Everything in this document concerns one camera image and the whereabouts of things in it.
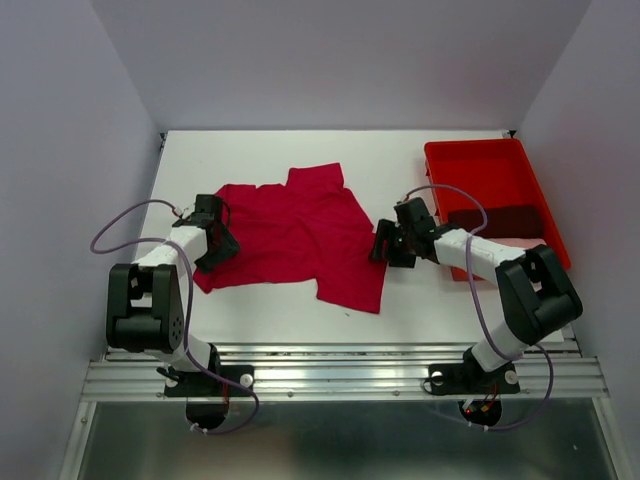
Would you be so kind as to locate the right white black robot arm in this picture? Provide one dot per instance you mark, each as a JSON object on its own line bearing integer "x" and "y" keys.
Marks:
{"x": 536, "y": 294}

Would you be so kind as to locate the red t-shirt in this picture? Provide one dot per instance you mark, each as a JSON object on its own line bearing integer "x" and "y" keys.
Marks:
{"x": 309, "y": 228}

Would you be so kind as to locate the pink rolled t-shirt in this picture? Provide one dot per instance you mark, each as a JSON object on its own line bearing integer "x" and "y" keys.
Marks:
{"x": 524, "y": 243}

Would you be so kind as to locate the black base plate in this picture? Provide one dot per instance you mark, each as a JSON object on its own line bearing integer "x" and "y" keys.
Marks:
{"x": 462, "y": 379}
{"x": 199, "y": 385}

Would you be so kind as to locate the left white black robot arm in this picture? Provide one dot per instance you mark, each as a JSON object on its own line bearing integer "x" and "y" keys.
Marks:
{"x": 145, "y": 312}

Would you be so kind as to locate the dark maroon rolled t-shirt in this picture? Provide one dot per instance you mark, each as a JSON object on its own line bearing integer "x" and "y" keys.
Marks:
{"x": 516, "y": 221}

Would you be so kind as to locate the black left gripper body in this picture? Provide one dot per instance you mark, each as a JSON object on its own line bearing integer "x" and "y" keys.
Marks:
{"x": 220, "y": 224}

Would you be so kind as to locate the red plastic bin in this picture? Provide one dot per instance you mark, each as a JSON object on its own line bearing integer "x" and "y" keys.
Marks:
{"x": 496, "y": 173}

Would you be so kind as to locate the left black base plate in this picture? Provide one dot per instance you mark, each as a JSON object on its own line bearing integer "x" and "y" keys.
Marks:
{"x": 199, "y": 385}

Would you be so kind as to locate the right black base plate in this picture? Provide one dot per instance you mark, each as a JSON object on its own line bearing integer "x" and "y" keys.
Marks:
{"x": 462, "y": 379}

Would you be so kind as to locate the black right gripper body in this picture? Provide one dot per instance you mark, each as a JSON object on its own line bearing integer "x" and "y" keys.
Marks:
{"x": 403, "y": 250}

